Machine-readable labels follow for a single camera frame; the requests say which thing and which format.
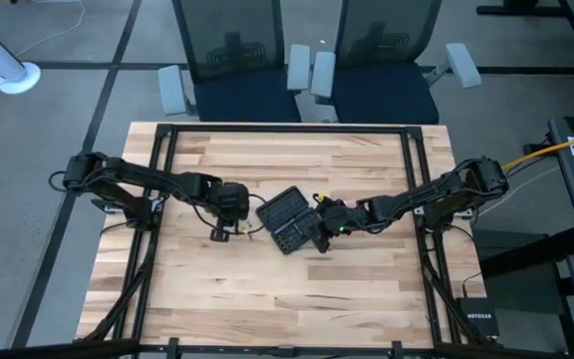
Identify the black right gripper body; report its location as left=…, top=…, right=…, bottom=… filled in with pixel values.
left=315, top=196, right=366, bottom=239

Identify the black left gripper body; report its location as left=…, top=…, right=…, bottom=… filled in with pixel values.
left=212, top=180, right=252, bottom=224

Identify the black plastic tool case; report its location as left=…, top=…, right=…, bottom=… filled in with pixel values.
left=255, top=184, right=322, bottom=256

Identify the mesh-back office chair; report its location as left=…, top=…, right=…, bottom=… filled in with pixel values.
left=310, top=0, right=482, bottom=126
left=156, top=0, right=313, bottom=124

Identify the black desk foot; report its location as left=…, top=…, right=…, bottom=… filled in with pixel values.
left=476, top=224, right=574, bottom=280

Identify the white tower fan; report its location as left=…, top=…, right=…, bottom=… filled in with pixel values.
left=0, top=10, right=42, bottom=96

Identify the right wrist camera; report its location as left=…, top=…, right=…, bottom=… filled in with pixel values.
left=311, top=232, right=332, bottom=255

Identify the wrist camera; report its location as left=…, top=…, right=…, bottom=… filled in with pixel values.
left=311, top=232, right=332, bottom=255
left=208, top=225, right=232, bottom=244

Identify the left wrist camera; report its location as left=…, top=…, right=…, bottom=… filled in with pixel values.
left=208, top=225, right=232, bottom=244

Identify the black aluminium table frame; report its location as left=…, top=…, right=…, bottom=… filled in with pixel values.
left=0, top=123, right=574, bottom=359

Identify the black cable bundle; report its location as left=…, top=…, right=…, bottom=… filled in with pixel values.
left=416, top=226, right=490, bottom=346
left=83, top=226, right=161, bottom=343

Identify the black Netgear network switch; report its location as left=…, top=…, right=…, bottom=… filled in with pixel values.
left=454, top=296, right=501, bottom=338

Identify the grey floor cable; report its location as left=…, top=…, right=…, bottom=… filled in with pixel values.
left=485, top=166, right=562, bottom=215

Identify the yellow cable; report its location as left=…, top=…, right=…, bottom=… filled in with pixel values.
left=500, top=129, right=574, bottom=174

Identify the white floor cable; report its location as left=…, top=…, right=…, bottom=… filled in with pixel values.
left=15, top=0, right=87, bottom=57

